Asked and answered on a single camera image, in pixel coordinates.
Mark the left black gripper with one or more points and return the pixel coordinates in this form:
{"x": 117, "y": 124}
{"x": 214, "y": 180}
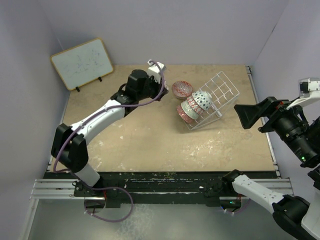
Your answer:
{"x": 158, "y": 87}

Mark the aluminium extrusion rail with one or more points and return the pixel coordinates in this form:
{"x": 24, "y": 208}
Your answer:
{"x": 53, "y": 189}

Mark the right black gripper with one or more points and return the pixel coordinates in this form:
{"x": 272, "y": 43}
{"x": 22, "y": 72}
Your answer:
{"x": 248, "y": 113}

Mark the black floral bowl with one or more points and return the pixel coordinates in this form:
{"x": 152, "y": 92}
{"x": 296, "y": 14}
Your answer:
{"x": 183, "y": 115}

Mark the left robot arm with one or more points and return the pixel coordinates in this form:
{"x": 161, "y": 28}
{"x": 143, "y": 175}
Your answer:
{"x": 70, "y": 141}

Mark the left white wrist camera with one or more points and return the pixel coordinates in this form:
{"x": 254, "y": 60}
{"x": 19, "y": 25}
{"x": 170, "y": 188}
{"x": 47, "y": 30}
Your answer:
{"x": 154, "y": 71}

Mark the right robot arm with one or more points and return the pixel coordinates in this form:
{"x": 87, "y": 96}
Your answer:
{"x": 298, "y": 214}

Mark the red patterned bowl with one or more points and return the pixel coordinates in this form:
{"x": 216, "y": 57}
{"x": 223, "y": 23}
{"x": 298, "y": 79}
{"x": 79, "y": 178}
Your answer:
{"x": 181, "y": 89}

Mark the white dry-erase board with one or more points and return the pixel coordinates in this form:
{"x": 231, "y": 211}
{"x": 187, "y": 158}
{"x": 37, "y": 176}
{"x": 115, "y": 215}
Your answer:
{"x": 82, "y": 64}

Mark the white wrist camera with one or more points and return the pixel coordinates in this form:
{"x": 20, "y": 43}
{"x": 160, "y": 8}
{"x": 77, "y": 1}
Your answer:
{"x": 154, "y": 71}
{"x": 309, "y": 92}

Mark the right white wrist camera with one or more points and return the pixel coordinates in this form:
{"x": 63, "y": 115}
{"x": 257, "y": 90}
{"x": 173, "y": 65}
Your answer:
{"x": 309, "y": 92}

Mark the white green-spoked bowl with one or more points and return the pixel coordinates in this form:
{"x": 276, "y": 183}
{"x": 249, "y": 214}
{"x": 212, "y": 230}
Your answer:
{"x": 189, "y": 110}

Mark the white wire dish rack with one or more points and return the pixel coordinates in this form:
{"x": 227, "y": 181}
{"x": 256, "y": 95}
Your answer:
{"x": 223, "y": 95}

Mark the light blue patterned bowl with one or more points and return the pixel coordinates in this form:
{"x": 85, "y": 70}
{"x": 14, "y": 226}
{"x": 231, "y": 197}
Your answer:
{"x": 203, "y": 99}

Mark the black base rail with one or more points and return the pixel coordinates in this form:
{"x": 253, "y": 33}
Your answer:
{"x": 184, "y": 187}

